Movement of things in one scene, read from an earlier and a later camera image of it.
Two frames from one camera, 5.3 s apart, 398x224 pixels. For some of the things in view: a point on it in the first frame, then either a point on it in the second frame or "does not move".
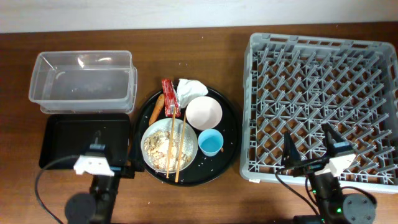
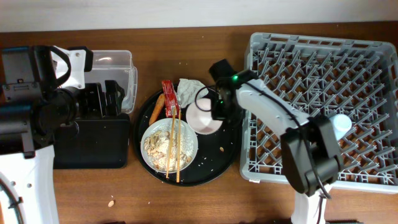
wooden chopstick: x=170 y=146 does not move
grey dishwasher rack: x=298 y=84 does not move
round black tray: x=188 y=135 does not move
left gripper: x=135 y=159 -> x=98 y=107
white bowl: x=204 y=112 does not move
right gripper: x=290 y=155 -> x=218 y=114
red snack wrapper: x=170 y=99 does not move
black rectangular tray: x=68 y=134 does not move
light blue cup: x=210 y=142 -> x=342 y=124
